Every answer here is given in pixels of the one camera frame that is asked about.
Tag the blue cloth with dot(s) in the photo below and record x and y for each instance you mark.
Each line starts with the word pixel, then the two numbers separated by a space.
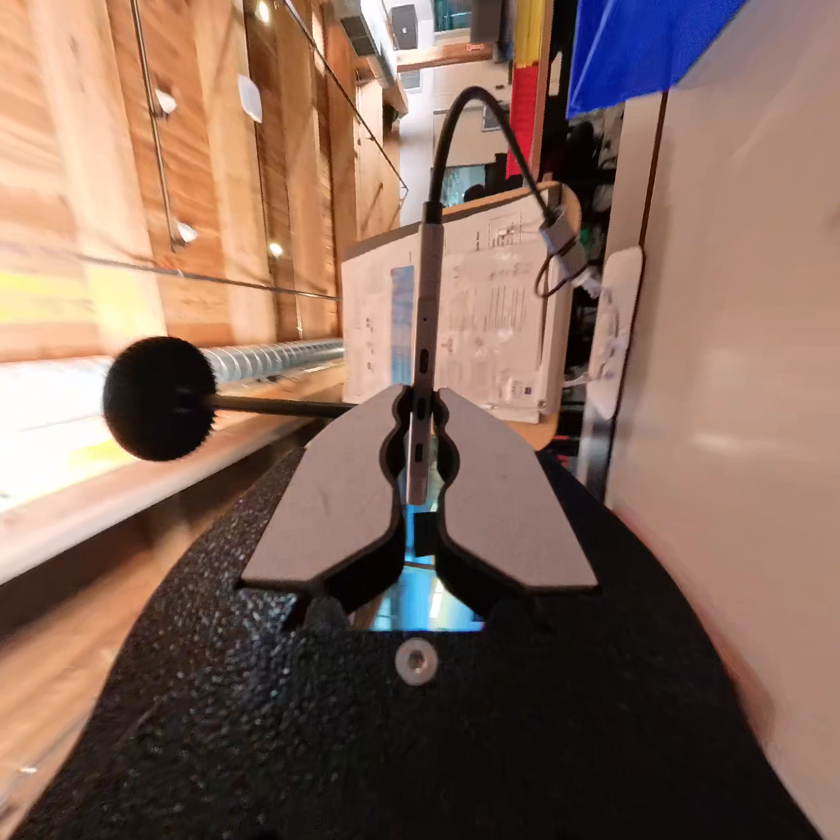
pixel 643 46

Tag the silver ventilation duct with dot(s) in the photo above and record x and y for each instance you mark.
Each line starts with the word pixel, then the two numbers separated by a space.
pixel 275 361

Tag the white printed cardboard box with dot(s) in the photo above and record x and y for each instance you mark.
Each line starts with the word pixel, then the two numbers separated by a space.
pixel 485 328

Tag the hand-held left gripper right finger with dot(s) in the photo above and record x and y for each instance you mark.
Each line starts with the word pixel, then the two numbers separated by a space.
pixel 512 512

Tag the white ceiling lamp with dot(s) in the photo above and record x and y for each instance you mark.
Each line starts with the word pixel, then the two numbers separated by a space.
pixel 186 233
pixel 250 98
pixel 165 103

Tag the white instruction sheet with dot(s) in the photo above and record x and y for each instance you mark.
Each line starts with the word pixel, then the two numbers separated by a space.
pixel 505 229

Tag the black ceiling speaker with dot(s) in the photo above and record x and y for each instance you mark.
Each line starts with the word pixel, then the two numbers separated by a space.
pixel 405 26

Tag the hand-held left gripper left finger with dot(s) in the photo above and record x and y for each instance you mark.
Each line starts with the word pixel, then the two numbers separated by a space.
pixel 321 512

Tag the black foam microphone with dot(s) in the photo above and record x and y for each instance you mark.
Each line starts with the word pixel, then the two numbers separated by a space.
pixel 157 400

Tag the red yellow banner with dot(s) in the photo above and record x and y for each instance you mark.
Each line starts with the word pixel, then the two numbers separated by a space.
pixel 525 98

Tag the grey USB plug adapter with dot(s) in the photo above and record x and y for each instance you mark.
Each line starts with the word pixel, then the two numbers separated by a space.
pixel 561 236

